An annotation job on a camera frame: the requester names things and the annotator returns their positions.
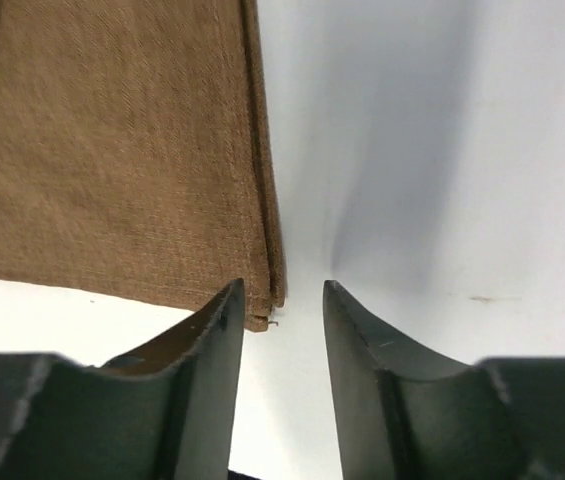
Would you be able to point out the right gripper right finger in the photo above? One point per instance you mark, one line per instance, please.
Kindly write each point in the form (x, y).
(405, 411)

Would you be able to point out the brown cloth napkin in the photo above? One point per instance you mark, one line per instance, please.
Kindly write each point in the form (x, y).
(134, 152)

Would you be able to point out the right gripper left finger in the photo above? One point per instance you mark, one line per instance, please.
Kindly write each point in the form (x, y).
(163, 410)

